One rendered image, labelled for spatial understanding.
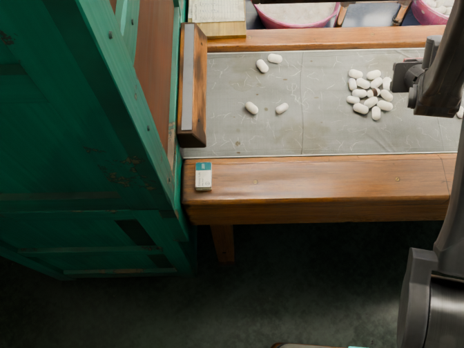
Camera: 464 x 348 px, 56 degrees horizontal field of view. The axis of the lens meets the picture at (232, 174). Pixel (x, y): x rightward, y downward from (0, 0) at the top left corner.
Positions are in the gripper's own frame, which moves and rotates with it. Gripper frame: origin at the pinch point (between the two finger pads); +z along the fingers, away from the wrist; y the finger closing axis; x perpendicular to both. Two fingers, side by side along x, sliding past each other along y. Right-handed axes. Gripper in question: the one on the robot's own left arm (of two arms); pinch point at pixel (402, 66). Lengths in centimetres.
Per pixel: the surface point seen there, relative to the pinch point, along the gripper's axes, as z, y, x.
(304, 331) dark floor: 11, 17, 97
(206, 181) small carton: -17, 46, 19
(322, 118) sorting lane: -1.1, 17.8, 11.7
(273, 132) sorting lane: -3.7, 29.9, 13.7
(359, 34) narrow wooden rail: 14.9, 6.5, -4.5
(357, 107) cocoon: -1.0, 9.7, 9.2
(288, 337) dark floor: 9, 23, 99
